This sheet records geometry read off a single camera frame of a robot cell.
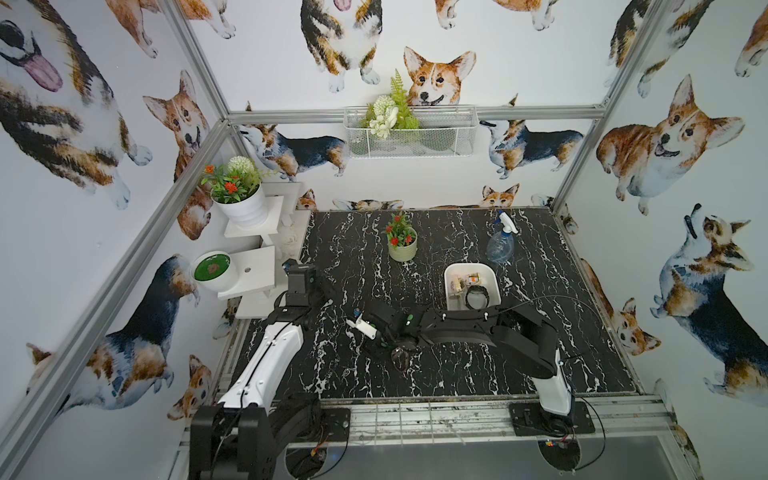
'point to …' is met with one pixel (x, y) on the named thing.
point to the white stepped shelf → (261, 288)
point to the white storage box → (488, 280)
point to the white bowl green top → (215, 271)
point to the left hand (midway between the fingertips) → (326, 275)
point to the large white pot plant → (236, 190)
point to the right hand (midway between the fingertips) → (364, 346)
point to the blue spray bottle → (500, 246)
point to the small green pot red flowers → (401, 237)
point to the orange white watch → (474, 279)
